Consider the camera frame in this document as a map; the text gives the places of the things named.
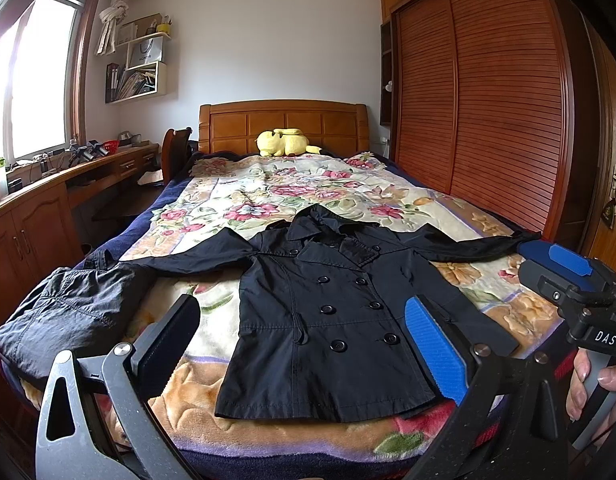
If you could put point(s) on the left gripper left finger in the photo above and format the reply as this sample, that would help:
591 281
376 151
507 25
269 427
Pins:
95 422

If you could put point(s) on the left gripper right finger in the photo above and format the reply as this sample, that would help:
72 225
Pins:
506 424

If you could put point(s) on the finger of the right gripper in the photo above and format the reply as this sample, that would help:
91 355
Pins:
537 251
569 260

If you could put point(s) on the black double-breasted coat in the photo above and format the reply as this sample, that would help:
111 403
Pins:
322 330

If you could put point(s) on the person's right hand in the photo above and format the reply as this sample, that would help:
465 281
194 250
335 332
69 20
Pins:
577 395

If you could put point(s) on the dark grey folded garment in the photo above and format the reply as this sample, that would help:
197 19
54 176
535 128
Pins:
85 310

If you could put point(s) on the wooden louvred wardrobe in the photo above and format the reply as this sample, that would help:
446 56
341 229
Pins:
496 102

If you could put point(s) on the navy blue bed sheet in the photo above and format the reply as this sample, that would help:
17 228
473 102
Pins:
133 219

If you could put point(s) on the wooden desk with cabinets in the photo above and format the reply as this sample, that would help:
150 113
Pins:
37 231

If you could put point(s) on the floral bed blanket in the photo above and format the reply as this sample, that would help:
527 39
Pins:
298 199

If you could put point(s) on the red basket on desk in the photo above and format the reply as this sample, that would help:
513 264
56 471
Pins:
111 146

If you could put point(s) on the yellow plush toy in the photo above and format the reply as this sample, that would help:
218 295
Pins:
284 142

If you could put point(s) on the wooden chair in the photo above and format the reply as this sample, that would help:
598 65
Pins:
175 153

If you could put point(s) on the wooden bed headboard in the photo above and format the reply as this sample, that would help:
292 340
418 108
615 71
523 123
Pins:
342 129

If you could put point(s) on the tied white curtain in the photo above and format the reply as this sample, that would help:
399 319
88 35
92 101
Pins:
110 18

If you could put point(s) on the white wall shelf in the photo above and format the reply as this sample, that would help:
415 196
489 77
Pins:
143 72

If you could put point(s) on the window with wooden frame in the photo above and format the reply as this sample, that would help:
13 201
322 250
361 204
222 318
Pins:
43 72

